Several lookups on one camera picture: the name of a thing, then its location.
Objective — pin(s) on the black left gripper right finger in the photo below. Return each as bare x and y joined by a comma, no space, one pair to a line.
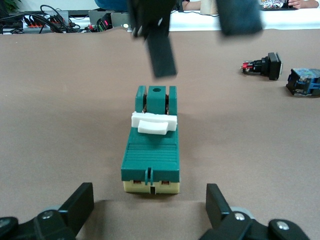
237,225

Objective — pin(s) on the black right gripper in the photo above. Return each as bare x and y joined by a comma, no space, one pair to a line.
152,12

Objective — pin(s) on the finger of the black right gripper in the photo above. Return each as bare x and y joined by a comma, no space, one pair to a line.
240,17

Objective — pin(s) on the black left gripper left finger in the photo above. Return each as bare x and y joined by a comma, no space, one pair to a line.
50,222

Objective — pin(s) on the white table edge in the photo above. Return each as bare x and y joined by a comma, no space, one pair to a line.
200,22

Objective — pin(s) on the grey metal box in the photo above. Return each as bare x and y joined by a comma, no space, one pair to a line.
117,18

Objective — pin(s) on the black square button red terminals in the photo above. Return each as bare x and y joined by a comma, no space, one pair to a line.
273,66

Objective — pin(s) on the black device red light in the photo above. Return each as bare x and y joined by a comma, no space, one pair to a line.
105,23

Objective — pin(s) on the blue chair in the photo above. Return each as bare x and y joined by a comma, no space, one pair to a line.
110,3

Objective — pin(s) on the green push button blue block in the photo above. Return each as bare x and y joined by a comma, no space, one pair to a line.
303,82

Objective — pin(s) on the brown table cover sheet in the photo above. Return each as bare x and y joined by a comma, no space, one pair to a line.
50,100

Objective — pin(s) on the grey power strip orange switches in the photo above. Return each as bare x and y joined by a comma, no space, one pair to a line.
35,25

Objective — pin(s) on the green plant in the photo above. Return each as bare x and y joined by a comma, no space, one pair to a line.
8,6

